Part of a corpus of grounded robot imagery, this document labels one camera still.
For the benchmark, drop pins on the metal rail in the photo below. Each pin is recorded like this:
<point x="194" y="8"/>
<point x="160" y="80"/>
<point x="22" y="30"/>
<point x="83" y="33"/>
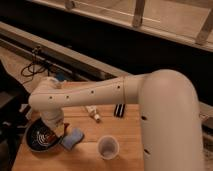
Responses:
<point x="75" y="59"/>

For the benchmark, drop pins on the dark ceramic bowl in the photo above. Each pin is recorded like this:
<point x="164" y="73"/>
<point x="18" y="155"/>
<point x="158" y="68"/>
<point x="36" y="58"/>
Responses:
<point x="40" y="138"/>

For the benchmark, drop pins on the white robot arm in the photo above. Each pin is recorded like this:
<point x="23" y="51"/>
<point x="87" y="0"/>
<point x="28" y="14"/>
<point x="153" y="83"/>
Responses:
<point x="168" y="105"/>

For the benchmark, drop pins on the black and white striped object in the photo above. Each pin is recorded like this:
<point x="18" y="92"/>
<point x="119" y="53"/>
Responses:
<point x="119" y="110"/>

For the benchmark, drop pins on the white tube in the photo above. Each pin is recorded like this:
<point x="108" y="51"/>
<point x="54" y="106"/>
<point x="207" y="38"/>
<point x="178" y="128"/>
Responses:
<point x="93" y="113"/>

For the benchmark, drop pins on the blue sponge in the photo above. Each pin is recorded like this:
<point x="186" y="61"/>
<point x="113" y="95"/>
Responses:
<point x="73" y="138"/>

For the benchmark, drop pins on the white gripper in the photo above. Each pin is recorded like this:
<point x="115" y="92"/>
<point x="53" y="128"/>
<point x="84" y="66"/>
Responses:
<point x="54" y="120"/>

